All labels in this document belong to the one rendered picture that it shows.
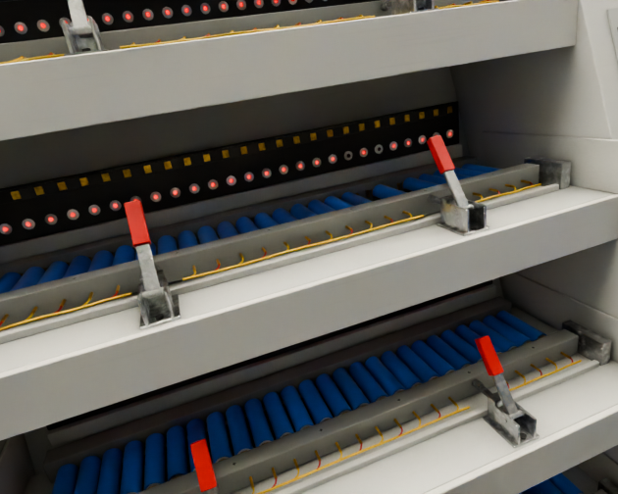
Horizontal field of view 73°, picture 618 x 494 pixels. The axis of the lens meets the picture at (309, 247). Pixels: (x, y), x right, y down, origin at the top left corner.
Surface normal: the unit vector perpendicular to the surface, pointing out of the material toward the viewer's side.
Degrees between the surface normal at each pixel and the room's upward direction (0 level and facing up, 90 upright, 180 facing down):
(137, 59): 109
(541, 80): 90
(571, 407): 19
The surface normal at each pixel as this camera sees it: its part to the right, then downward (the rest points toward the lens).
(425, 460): -0.15, -0.92
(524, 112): -0.94, 0.25
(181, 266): 0.33, 0.29
